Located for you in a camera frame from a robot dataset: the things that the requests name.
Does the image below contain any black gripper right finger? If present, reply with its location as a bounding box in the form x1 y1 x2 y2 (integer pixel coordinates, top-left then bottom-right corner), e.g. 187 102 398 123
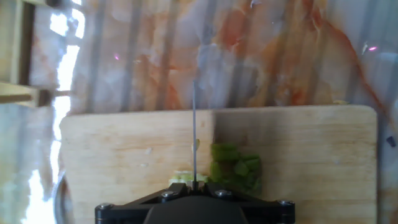
198 182 296 224

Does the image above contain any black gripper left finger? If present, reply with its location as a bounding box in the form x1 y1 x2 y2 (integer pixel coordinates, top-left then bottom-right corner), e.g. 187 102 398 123
95 182 195 224

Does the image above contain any thin steel knife blade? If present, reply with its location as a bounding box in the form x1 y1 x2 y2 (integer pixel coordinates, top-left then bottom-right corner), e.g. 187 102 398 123
192 80 199 191

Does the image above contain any pale cut scallion slice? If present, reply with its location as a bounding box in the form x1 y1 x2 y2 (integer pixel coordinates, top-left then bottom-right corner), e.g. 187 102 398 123
169 174 184 187

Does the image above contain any wooden cutting board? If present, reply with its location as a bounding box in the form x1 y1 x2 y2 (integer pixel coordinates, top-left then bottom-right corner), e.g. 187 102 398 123
52 105 379 224

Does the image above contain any wooden knife rack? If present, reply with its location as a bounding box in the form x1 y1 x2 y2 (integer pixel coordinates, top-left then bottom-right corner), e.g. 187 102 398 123
0 0 72 109

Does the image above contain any orange marble pattern mat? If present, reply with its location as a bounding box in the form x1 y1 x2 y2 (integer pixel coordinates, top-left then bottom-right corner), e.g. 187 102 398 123
0 0 398 224

